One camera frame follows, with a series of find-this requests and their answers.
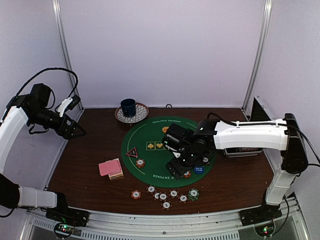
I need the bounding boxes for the brown poker chip stack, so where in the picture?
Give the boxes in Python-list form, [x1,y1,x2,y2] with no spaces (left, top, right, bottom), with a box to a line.
[159,192,168,201]

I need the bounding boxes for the front aluminium rail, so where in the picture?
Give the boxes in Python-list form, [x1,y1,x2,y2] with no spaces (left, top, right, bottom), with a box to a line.
[23,191,308,240]

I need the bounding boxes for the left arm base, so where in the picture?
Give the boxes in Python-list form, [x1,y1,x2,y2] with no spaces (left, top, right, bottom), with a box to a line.
[45,208,90,239]

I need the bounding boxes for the orange big blind button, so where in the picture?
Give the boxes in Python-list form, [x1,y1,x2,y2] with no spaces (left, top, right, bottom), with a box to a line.
[162,126,169,133]

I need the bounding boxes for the scattered brown chip one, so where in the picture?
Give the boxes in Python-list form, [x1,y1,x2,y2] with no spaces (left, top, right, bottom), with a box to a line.
[147,185,156,194]

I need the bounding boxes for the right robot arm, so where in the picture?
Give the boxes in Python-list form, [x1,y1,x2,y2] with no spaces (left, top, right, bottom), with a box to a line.
[162,113,308,221]

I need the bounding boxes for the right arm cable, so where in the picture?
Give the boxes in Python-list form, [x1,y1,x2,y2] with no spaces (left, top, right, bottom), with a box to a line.
[284,124,320,226]

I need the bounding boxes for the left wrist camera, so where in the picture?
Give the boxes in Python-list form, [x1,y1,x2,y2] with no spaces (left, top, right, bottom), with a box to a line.
[56,94,81,118]

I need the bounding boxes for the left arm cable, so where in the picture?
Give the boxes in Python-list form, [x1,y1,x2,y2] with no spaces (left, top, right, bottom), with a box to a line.
[14,66,80,118]

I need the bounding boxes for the triangular black red dealer button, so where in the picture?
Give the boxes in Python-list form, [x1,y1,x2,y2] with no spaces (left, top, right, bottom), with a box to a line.
[125,147,139,158]

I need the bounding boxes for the blue small blind button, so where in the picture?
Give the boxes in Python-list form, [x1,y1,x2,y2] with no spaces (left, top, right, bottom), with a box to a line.
[193,166,205,175]

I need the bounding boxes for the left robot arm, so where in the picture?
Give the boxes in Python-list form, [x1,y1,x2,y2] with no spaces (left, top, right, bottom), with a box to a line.
[0,83,86,222]

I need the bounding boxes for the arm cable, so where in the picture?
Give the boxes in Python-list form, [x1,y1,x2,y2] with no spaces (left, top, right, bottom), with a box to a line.
[284,124,320,226]
[14,66,80,118]

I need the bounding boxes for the pink playing card deck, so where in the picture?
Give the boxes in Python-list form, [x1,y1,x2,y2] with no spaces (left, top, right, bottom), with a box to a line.
[98,158,123,177]

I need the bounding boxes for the right aluminium frame post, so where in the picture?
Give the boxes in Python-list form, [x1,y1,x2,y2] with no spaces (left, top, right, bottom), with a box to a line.
[242,0,273,113]

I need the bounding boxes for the dark blue mug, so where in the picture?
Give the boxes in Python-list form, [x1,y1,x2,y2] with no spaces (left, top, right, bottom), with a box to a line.
[120,98,136,118]

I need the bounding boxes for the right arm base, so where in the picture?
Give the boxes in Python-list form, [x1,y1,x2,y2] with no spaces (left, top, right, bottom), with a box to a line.
[239,206,282,238]

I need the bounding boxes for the aluminium frame post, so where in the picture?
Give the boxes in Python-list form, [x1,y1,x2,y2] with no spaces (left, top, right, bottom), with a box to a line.
[52,0,84,112]
[242,0,273,113]

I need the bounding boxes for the patterned ceramic saucer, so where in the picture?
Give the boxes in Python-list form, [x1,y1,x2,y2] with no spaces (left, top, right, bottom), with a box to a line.
[114,102,149,124]

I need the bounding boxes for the scattered brown chip two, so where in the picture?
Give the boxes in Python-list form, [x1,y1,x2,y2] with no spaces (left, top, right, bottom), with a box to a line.
[153,192,160,200]

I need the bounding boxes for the left aluminium frame post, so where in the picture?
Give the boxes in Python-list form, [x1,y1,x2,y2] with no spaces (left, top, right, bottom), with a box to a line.
[52,0,84,112]

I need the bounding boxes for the round green poker mat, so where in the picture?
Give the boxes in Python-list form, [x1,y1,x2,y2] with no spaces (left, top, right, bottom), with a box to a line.
[121,116,216,189]

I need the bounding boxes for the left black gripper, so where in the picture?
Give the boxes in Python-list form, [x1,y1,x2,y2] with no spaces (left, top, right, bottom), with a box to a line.
[28,106,86,140]

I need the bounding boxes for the aluminium poker chip case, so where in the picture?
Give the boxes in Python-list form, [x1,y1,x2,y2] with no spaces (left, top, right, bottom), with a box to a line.
[223,95,276,158]

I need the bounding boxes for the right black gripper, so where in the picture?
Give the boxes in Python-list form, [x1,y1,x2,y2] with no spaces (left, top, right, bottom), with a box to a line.
[166,146,204,179]

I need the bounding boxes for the green poker chip stack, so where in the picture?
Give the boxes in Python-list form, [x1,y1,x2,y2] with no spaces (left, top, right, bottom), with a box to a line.
[188,188,200,201]

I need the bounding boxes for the red chips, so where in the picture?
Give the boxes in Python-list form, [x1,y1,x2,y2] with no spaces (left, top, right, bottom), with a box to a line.
[135,158,146,169]
[183,171,191,178]

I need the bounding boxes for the scattered brown chip three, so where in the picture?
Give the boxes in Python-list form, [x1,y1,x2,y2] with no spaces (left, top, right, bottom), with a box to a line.
[161,201,172,210]

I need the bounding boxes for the red poker chip stack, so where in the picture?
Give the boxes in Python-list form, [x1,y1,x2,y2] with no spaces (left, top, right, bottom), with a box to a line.
[131,190,142,200]

